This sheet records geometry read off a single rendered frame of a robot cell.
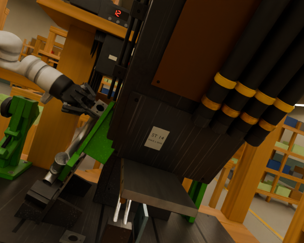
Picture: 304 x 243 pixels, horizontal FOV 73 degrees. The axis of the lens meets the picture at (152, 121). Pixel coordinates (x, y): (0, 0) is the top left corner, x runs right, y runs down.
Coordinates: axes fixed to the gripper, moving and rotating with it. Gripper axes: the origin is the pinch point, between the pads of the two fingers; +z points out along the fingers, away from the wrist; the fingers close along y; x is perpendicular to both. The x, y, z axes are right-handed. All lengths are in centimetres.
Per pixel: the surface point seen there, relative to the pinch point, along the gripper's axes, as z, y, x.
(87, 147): 4.7, -14.1, -2.9
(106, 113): 3.6, -7.2, -11.3
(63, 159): 1.4, -19.0, 0.3
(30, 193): -0.7, -28.1, 8.4
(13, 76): -40, 14, 33
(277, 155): 849, 777, 496
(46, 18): -488, 753, 643
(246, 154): 75, 36, 7
